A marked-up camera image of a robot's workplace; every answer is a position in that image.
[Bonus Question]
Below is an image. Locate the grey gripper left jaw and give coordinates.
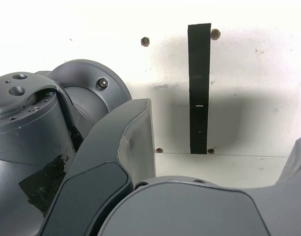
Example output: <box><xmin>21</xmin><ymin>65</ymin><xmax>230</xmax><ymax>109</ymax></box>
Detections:
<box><xmin>38</xmin><ymin>97</ymin><xmax>158</xmax><ymax>236</ymax></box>

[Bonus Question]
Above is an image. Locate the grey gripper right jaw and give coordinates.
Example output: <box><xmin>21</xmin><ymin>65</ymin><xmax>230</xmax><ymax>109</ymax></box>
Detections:
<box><xmin>97</xmin><ymin>132</ymin><xmax>301</xmax><ymax>236</ymax></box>

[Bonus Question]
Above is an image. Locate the black tape strip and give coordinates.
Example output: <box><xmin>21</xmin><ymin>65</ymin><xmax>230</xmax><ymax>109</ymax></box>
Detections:
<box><xmin>188</xmin><ymin>23</ymin><xmax>212</xmax><ymax>155</ymax></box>

